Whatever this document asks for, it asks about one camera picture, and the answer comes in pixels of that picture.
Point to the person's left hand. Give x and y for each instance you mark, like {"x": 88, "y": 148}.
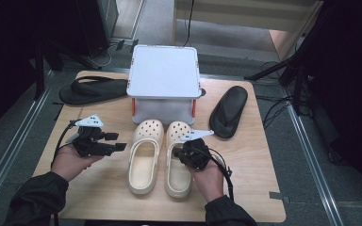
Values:
{"x": 69, "y": 163}

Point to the black metal stand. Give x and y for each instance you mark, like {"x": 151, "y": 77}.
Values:
{"x": 39, "y": 72}

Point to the metal floor rail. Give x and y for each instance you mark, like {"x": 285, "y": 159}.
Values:
{"x": 15, "y": 147}
{"x": 314, "y": 163}

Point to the person's right hand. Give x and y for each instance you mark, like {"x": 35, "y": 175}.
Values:
{"x": 210, "y": 182}

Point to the cream perforated clog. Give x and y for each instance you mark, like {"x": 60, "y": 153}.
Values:
{"x": 176, "y": 179}
{"x": 147, "y": 132}

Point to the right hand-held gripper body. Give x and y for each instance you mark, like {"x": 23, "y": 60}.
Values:
{"x": 198, "y": 155}

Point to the black tripod stand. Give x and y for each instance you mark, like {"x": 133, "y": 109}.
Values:
{"x": 270, "y": 69}

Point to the grey tape strip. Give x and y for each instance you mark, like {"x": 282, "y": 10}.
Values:
{"x": 279, "y": 197}

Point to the black flip-flop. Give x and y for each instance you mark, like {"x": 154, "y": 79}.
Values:
{"x": 229, "y": 106}
{"x": 91, "y": 91}

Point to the beige wooden furniture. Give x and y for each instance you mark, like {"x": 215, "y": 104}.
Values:
{"x": 248, "y": 14}

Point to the black table grommet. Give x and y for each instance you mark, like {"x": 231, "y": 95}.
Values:
{"x": 203, "y": 92}

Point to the dark cabinet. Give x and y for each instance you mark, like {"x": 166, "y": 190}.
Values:
{"x": 94, "y": 25}

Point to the black power plugs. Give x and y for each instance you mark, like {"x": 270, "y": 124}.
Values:
{"x": 127, "y": 44}

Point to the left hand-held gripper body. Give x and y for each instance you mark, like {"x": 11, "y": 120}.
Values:
{"x": 89, "y": 144}

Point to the white shoe rack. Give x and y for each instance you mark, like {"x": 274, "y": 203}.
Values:
{"x": 163, "y": 72}

